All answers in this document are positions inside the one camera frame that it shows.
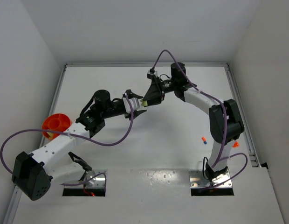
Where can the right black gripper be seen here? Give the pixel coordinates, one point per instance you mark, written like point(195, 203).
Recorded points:
point(161, 91)

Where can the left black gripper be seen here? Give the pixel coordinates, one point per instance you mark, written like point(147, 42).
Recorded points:
point(131, 94)

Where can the lime green lego brick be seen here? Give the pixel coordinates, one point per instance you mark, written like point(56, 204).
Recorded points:
point(144, 103)

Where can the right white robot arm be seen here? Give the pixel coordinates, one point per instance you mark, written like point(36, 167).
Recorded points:
point(225, 120)

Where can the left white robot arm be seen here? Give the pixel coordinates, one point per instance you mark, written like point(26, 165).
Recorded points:
point(31, 171)

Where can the small orange blue lego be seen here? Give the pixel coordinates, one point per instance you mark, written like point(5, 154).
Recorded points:
point(204, 140)

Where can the orange divided container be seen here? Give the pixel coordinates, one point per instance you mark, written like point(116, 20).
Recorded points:
point(57, 122)

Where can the orange cone lego piece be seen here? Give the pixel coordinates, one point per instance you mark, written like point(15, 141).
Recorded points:
point(236, 144)

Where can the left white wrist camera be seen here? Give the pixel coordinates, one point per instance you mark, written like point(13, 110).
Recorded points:
point(132, 103)

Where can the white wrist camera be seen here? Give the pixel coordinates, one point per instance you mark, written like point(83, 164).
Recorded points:
point(152, 74)
point(132, 103)

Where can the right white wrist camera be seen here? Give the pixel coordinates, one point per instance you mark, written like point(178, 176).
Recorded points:
point(152, 74)

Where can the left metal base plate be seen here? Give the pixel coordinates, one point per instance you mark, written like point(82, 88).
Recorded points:
point(93, 179)

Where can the metal base plate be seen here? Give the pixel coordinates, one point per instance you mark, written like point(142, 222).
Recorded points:
point(197, 180)
point(93, 179)

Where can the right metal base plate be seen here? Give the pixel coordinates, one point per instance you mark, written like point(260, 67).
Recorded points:
point(197, 180)

